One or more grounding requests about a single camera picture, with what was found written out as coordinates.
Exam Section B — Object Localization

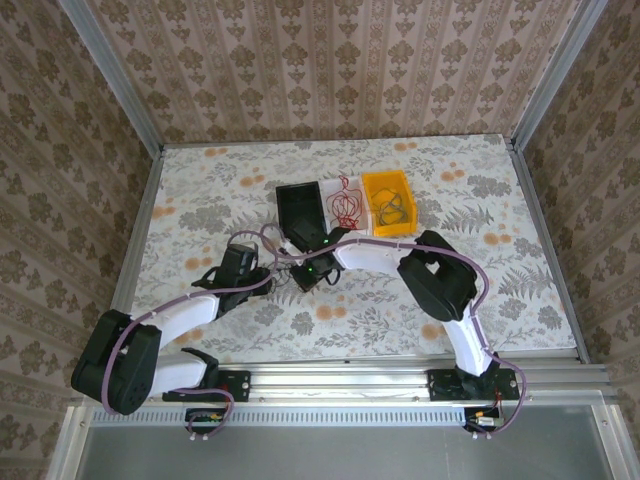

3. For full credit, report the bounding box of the thin black cable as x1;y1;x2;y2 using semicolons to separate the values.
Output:
266;258;302;292

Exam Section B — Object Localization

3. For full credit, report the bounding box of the black plastic bin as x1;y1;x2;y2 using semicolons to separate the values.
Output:
275;180;332;252

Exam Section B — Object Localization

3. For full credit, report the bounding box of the floral tablecloth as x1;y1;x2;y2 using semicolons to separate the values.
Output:
132;133;579;364

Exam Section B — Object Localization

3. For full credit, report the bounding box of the white plastic bin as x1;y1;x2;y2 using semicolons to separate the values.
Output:
319;175;374;237

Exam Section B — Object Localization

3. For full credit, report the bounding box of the yellow plastic bin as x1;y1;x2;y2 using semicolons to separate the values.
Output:
360;169;419;238

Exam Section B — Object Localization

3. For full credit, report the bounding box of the small electronics board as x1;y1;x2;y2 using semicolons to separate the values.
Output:
183;406;227;435
463;405;503;432

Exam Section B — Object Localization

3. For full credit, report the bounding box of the red cable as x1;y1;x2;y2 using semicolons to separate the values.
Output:
326;174;366;231

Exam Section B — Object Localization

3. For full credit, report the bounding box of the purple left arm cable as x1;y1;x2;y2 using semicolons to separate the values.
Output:
101;227;274;442

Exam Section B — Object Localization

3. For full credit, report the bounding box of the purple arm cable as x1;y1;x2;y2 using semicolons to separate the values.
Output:
259;222;528;442
101;227;274;442

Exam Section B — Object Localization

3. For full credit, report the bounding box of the black cable bundle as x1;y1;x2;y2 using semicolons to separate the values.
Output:
374;186;414;227

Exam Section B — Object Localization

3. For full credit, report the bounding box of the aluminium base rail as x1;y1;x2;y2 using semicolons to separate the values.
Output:
214;355;609;404

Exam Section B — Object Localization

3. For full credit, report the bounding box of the aluminium side rail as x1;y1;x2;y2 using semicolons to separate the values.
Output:
110;145;166;314
503;138;592;364

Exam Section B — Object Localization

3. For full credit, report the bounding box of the slotted cable duct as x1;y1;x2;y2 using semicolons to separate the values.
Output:
88;403;504;427

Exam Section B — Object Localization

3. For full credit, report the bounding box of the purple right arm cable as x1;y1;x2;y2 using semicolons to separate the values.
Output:
259;222;528;442

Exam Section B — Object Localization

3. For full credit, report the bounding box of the aluminium frame post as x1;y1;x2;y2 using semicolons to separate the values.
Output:
58;0;166;154
510;0;610;152

